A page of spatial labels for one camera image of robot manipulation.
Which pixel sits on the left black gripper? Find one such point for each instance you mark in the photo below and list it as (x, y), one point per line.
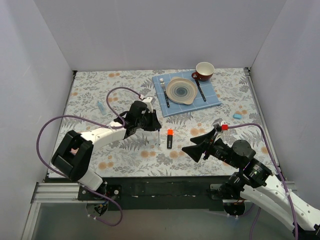
(150, 120)

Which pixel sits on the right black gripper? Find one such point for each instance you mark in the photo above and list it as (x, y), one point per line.
(208, 146)

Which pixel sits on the white grey pen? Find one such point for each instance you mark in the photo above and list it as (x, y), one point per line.
(159, 137)

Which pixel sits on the black orange highlighter pen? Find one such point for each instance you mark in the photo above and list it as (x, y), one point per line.
(169, 141)

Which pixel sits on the light blue pen cap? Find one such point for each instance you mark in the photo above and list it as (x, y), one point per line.
(237, 116)

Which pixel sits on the light blue pen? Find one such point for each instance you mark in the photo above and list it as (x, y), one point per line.
(101, 108)

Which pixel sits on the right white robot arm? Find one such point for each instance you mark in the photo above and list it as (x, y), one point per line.
(255, 182)

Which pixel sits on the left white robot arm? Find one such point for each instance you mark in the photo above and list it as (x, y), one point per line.
(74, 153)

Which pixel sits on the blue checked cloth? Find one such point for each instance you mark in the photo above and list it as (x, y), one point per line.
(198, 104)

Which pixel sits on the beige blue plate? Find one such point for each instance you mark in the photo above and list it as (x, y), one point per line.
(181, 91)

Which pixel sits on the red white cup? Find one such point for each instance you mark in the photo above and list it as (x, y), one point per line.
(203, 71)

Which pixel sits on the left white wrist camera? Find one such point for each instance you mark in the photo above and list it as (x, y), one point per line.
(149, 101)

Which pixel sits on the fork with black handle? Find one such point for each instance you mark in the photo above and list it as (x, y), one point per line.
(163, 86)

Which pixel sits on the knife with black handle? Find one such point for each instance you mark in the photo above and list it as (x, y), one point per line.
(200, 90)

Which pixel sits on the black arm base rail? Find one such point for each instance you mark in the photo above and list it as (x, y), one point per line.
(166, 193)

